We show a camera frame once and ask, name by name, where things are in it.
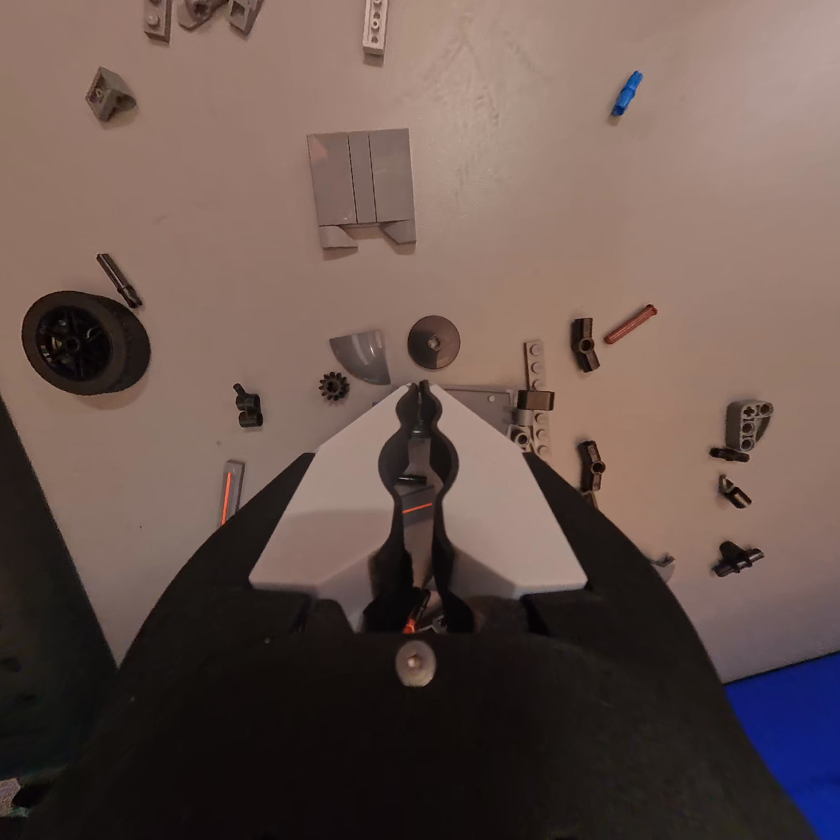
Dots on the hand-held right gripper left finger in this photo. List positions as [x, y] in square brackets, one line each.
[328, 512]

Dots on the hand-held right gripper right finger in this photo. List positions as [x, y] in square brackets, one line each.
[505, 518]

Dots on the black angled lego connector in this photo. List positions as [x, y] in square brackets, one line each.
[590, 466]
[584, 344]

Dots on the black lego gear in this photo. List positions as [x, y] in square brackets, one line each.
[333, 386]

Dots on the black lego pin connector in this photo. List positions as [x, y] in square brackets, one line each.
[248, 407]
[735, 492]

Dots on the long grey lego plate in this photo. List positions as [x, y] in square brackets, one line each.
[535, 367]

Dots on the grey curved lego slope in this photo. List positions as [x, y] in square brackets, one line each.
[364, 358]

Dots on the pale grey lego fragment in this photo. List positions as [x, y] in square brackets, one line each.
[664, 565]

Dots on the dark round lego dish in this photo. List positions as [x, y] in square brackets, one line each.
[433, 342]

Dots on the brown lego axle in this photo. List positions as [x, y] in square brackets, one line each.
[630, 325]

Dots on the black lego pin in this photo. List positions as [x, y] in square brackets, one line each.
[728, 454]

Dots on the black lego cross connector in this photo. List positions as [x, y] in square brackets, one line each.
[736, 560]

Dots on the grey lego liftarm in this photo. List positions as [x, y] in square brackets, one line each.
[748, 423]

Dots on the black lego wheel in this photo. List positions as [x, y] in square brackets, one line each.
[85, 342]

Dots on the black lego axle connector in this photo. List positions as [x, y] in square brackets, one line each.
[119, 281]

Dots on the grey lego panel assembly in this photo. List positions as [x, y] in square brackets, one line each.
[361, 180]

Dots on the blue lego pin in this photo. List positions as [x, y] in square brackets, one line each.
[627, 94]

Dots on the grey lego slope brick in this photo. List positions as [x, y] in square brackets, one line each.
[108, 95]

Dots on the grey lego clip piece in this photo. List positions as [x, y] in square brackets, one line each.
[246, 14]

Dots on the small grey lego plate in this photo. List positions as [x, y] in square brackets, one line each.
[157, 19]

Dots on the grey tile with orange stripe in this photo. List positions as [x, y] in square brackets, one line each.
[233, 489]

